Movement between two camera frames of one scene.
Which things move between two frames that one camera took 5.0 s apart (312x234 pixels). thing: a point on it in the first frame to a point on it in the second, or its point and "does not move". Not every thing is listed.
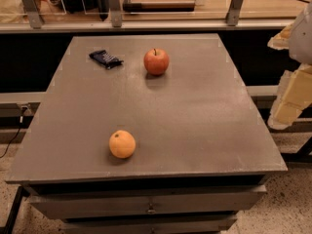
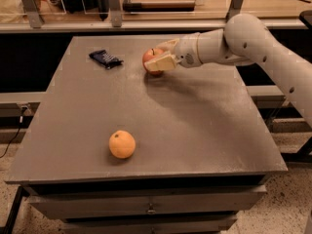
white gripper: (301, 38) to (186, 53)
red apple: (156, 60) does not move
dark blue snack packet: (106, 58) does not move
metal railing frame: (114, 19) does not move
